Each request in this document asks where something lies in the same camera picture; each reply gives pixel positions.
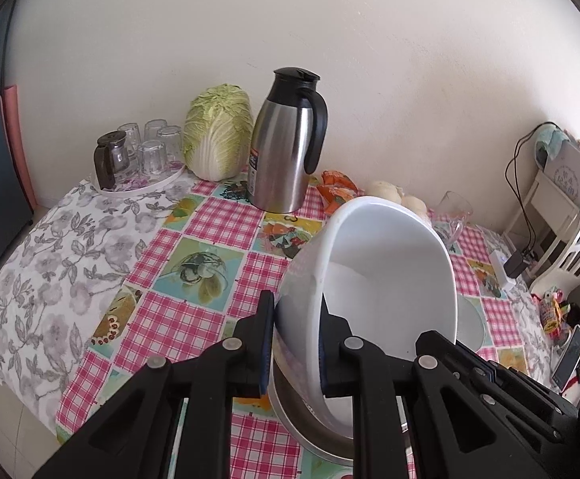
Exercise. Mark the bag of steamed buns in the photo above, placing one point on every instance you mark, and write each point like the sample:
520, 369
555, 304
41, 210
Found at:
387, 190

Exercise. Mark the smartphone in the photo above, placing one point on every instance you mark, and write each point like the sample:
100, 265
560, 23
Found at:
570, 354

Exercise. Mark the clear glass mug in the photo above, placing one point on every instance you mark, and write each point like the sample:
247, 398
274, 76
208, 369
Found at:
452, 219

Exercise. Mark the large white bowl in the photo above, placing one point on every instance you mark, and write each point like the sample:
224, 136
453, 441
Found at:
389, 269

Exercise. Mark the teal cloth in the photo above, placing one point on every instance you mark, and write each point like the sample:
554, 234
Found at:
549, 142

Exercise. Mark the white power strip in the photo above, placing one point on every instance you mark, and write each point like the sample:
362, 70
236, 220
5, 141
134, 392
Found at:
499, 269

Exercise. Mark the stainless steel basin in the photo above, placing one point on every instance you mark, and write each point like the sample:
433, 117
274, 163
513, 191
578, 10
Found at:
309, 429

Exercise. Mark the steel thermos jug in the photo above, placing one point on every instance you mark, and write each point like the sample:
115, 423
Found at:
280, 149

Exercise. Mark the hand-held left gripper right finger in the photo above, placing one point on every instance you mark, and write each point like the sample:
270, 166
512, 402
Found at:
325, 359

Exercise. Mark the orange snack packet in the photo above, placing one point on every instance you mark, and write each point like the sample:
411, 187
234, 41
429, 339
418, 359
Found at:
332, 197
338, 178

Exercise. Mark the grey floral tablecloth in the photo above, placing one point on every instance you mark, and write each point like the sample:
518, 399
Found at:
60, 269

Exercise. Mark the napa cabbage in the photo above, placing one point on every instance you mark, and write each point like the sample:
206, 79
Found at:
217, 129

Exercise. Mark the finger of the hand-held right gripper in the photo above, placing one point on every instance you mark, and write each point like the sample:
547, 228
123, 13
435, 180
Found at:
509, 394

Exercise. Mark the grey printed card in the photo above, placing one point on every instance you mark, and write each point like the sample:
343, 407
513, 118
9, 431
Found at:
571, 172

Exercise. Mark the white floral tray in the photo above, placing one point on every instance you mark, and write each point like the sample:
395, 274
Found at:
140, 183

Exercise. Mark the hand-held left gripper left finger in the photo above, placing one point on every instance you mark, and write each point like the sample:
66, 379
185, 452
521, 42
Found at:
266, 349

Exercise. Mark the pink checked tablecloth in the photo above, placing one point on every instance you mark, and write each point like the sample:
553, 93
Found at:
195, 309

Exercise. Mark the clear drinking glass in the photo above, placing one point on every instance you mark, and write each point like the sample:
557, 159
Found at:
130, 139
171, 144
151, 157
155, 128

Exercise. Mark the white storage rack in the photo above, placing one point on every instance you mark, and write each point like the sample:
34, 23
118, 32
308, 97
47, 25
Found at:
569, 254

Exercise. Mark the colourful candy packet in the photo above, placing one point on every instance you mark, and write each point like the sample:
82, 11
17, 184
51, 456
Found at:
552, 312

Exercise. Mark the black charger adapter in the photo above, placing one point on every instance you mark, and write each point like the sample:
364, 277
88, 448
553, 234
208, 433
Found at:
518, 264

